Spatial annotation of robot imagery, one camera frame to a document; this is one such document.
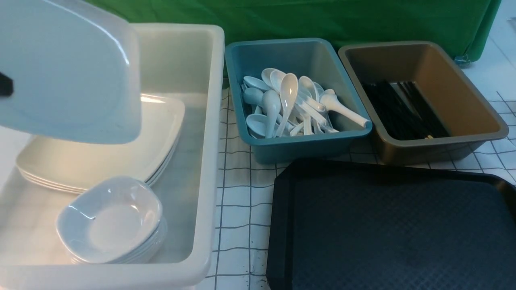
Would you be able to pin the stack of white plates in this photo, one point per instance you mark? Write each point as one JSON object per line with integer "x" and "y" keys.
{"x": 67, "y": 189}

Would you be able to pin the pile of white spoons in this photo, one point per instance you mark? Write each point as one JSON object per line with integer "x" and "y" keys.
{"x": 284, "y": 106}

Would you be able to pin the teal plastic bin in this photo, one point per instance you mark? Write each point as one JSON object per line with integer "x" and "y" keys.
{"x": 311, "y": 57}

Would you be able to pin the top stacked white plate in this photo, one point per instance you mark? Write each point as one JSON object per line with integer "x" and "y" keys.
{"x": 83, "y": 165}

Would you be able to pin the bundle of black chopsticks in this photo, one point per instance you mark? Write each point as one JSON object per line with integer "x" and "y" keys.
{"x": 403, "y": 111}

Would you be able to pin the stack of white bowls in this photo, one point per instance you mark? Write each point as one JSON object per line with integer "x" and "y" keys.
{"x": 101, "y": 243}

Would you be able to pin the large white square plate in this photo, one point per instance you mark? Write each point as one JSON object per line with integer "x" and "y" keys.
{"x": 75, "y": 68}

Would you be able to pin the black serving tray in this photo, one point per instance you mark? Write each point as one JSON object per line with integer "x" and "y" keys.
{"x": 353, "y": 226}

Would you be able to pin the top white bowl in tub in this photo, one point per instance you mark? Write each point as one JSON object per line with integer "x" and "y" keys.
{"x": 116, "y": 200}

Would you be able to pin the checked white tablecloth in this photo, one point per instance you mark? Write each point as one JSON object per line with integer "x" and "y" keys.
{"x": 245, "y": 193}

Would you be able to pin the brown plastic bin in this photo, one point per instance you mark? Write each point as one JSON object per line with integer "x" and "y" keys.
{"x": 463, "y": 110}

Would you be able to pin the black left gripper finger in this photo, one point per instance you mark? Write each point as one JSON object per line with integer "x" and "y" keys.
{"x": 6, "y": 85}

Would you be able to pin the green cloth backdrop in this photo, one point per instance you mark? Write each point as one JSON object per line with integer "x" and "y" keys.
{"x": 460, "y": 27}

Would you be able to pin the large white plastic tub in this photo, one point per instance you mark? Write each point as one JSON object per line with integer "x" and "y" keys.
{"x": 177, "y": 61}

